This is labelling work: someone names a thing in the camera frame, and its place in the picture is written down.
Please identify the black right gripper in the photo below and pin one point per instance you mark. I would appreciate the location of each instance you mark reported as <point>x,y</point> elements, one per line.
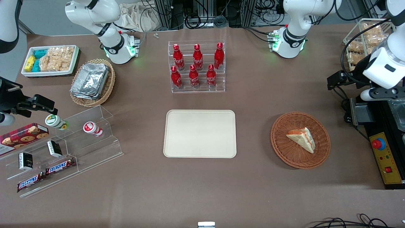
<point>7,96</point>

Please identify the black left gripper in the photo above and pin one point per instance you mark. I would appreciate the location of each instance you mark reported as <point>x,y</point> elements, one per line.
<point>354,77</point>

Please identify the triangular sandwich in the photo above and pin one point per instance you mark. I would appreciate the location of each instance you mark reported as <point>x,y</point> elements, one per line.
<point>302,138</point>

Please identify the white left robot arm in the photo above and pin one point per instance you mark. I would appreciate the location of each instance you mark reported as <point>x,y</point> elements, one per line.
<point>295,19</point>

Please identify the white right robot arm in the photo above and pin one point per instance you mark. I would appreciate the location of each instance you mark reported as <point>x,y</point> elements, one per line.
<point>107,34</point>

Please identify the oval light wicker basket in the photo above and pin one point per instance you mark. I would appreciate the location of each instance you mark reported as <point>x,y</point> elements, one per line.
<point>109,85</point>

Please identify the round brown wicker basket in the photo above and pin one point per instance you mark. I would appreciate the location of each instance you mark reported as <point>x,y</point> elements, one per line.
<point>284,148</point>

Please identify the beige plastic tray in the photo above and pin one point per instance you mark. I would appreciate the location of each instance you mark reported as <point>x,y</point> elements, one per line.
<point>199,133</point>

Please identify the green-capped yogurt bottle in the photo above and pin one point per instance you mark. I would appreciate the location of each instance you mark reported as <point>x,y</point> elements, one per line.
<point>55,122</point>

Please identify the white rectangular snack bin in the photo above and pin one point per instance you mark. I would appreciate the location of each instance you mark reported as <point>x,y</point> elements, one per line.
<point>50,73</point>

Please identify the red plaid cookie box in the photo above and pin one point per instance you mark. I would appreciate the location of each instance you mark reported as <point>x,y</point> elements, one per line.
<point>22,136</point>

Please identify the grey metal plate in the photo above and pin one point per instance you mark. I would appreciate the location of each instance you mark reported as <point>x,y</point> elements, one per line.
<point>359,112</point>

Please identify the teal snack packet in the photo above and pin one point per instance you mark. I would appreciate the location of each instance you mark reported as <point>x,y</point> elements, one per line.
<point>36,66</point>
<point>40,53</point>

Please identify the small black white box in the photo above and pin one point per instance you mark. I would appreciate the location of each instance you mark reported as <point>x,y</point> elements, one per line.
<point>54,148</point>
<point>26,161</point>

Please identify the yellow snack packet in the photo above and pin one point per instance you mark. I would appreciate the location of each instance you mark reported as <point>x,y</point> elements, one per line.
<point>30,63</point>

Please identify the clear bag of rice crackers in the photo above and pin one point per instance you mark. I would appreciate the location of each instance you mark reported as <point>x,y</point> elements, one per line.
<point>57,58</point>

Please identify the stacked aluminium foil trays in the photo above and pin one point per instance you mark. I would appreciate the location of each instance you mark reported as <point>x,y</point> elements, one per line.
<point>90,80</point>

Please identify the red-capped yogurt bottle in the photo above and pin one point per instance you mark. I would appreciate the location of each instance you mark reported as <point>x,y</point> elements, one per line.
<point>92,128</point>

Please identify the snickers chocolate bar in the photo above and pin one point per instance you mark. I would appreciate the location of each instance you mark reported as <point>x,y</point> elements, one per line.
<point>60,167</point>
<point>30,182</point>

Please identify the clear acrylic step display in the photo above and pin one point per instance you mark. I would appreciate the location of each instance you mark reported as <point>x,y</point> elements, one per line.
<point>95,152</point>

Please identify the clear metal pan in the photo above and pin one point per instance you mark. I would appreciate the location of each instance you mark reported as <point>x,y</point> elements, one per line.
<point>399,114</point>

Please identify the red emergency stop button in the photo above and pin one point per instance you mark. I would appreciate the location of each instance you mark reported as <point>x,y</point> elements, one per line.
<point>378,144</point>

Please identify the black yellow control box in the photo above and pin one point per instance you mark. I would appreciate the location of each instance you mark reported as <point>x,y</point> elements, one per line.
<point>386,158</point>

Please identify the clear acrylic bottle rack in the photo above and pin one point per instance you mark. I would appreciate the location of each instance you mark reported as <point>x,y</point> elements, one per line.
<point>218,82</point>

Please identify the red cola bottle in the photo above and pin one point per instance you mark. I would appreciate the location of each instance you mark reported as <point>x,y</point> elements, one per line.
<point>198,58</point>
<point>219,57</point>
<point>176,78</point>
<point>178,58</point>
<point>211,77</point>
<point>194,77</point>

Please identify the beige cloth bag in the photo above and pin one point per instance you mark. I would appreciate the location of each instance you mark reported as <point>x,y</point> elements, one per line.
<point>136,17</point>

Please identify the silver clip at table edge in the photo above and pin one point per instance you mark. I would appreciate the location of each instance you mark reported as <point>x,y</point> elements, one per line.
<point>206,224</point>

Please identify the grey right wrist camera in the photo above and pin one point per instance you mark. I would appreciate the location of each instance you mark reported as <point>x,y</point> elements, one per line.
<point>5,119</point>

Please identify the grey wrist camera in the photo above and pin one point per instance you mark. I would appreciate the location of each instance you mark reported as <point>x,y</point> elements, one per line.
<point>5,119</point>
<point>381,93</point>

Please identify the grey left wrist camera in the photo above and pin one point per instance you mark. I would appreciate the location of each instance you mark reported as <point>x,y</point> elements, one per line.
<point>381,93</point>

